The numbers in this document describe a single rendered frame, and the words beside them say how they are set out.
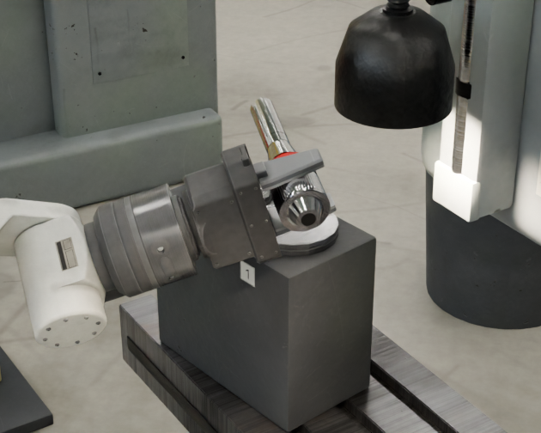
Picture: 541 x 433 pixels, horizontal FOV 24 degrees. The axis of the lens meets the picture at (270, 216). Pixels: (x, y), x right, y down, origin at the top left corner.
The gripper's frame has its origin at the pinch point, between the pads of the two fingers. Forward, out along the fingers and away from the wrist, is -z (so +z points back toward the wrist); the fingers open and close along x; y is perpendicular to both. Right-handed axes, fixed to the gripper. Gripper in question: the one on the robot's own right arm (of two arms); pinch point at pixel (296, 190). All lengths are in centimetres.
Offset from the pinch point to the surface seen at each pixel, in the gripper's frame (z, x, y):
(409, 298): -29, -157, 138
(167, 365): 18.7, -27.2, 11.4
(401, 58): -6.0, 30.8, -29.8
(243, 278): 7.3, -11.3, 3.4
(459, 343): -35, -156, 116
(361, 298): -3.4, -17.6, 1.8
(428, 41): -7.9, 31.0, -29.3
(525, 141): -13.7, 19.0, -26.4
